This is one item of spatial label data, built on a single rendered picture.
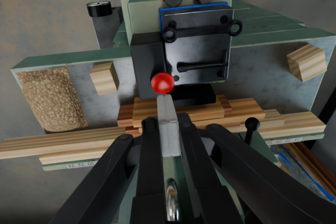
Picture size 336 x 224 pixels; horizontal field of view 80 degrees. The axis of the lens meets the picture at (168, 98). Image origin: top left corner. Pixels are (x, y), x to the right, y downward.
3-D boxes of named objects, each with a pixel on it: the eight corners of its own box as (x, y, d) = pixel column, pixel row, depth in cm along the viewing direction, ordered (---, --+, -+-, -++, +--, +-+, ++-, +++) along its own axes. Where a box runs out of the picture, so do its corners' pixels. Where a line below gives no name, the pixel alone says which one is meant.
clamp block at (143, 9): (217, -14, 34) (236, -9, 26) (213, 61, 41) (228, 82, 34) (128, -6, 34) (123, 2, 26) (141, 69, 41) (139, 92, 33)
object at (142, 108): (212, 88, 41) (224, 110, 35) (212, 95, 42) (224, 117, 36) (134, 96, 41) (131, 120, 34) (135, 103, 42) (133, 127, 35)
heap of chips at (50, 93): (66, 67, 36) (58, 76, 33) (88, 126, 44) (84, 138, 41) (15, 72, 36) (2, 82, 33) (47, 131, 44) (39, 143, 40)
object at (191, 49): (225, 1, 27) (241, 7, 22) (220, 75, 33) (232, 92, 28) (127, 10, 26) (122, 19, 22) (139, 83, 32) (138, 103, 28)
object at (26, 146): (275, 108, 45) (285, 119, 42) (273, 115, 46) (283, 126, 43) (4, 138, 44) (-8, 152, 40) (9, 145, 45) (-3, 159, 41)
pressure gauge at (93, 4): (113, -1, 57) (108, 3, 50) (116, 13, 59) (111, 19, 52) (90, 1, 57) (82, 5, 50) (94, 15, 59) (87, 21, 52)
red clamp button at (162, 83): (173, 69, 26) (174, 72, 25) (174, 89, 27) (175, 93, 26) (149, 71, 25) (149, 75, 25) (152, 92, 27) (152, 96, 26)
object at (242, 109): (252, 97, 43) (265, 113, 38) (251, 102, 44) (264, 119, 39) (139, 110, 43) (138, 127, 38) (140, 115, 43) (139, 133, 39)
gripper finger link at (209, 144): (181, 141, 13) (225, 136, 14) (174, 112, 18) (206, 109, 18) (183, 160, 14) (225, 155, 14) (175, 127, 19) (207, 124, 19)
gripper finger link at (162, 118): (171, 157, 16) (162, 158, 16) (166, 120, 22) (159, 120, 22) (168, 122, 15) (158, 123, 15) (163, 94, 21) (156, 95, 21)
